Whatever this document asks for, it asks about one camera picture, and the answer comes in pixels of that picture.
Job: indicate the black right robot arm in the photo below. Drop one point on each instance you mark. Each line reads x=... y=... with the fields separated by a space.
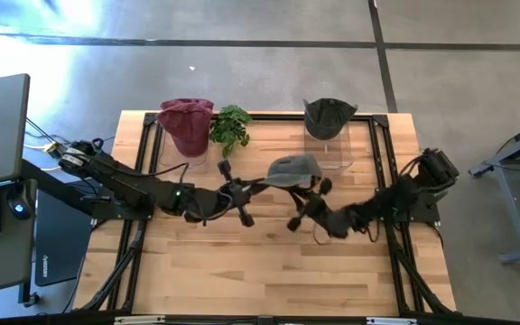
x=400 y=198

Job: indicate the dark green baseball cap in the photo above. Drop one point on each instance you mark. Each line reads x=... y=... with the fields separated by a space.
x=330 y=119

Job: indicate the green leafy plant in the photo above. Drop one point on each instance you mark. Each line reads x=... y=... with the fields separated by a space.
x=230 y=128

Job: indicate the clear acrylic hat stand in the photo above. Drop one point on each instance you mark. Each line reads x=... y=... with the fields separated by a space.
x=197 y=160
x=339 y=151

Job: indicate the black standing desk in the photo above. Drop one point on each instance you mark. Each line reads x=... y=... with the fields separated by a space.
x=2 y=262

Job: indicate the faded green baseball cap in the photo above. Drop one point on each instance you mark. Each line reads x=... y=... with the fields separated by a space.
x=291 y=169

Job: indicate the grey metal table frame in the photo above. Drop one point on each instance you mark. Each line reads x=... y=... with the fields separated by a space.
x=513 y=212

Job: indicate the black aluminium table frame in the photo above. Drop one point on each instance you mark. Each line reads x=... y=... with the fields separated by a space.
x=278 y=117

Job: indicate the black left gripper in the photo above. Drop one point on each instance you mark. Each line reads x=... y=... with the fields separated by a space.
x=230 y=196

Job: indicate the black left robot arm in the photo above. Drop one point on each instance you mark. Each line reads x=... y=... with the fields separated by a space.
x=124 y=180

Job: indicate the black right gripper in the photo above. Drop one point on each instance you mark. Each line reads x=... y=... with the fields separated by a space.
x=316 y=207

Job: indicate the black computer case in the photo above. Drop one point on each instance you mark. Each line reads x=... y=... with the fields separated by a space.
x=61 y=244

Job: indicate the black computer mouse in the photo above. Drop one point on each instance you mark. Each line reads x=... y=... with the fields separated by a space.
x=20 y=207

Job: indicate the silver aluminium bar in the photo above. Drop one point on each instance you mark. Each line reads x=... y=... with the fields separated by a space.
x=138 y=320
x=391 y=321

